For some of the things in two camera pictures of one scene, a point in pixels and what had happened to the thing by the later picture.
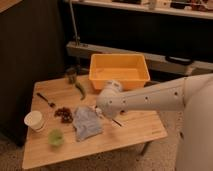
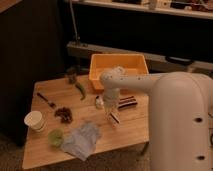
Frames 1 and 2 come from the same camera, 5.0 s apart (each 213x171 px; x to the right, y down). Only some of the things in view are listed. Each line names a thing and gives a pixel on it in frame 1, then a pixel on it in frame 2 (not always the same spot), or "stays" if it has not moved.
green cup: x=56 y=137 stays
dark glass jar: x=71 y=73 stays
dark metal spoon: x=48 y=102 stays
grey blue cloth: x=87 y=122 to x=82 y=141
